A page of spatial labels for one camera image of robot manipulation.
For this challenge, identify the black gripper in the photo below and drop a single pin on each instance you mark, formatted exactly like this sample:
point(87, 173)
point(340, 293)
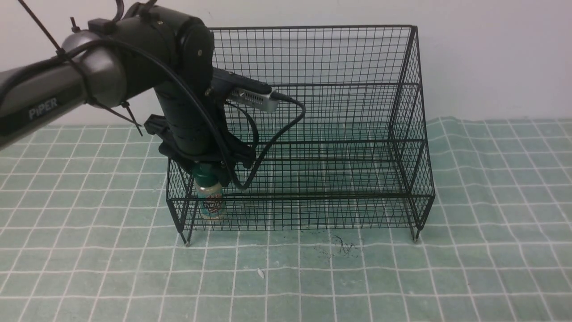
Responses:
point(186, 132)

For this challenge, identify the green checkered tablecloth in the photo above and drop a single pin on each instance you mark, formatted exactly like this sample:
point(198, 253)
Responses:
point(86, 236)

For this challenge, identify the black wire mesh shelf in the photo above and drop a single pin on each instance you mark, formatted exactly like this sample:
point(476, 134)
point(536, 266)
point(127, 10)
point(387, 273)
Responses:
point(360, 156)

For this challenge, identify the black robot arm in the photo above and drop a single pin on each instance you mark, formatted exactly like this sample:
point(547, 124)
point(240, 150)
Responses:
point(112, 61)

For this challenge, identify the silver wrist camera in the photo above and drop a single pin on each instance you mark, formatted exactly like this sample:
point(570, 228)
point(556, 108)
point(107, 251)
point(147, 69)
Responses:
point(250, 95)

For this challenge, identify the green-capped seasoning bottle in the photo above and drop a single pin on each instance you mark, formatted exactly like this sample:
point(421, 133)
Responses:
point(209, 192)

